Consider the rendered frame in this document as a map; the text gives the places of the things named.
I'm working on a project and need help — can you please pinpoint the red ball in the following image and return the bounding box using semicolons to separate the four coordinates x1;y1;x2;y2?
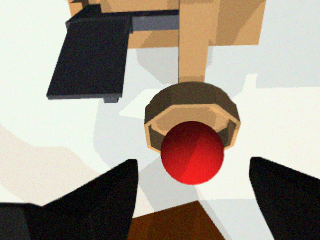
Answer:
160;121;225;185

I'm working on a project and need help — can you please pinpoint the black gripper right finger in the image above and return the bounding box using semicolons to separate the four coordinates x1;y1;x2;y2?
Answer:
249;156;320;240

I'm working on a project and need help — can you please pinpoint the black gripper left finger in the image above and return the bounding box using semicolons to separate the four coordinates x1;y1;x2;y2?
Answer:
0;159;139;240

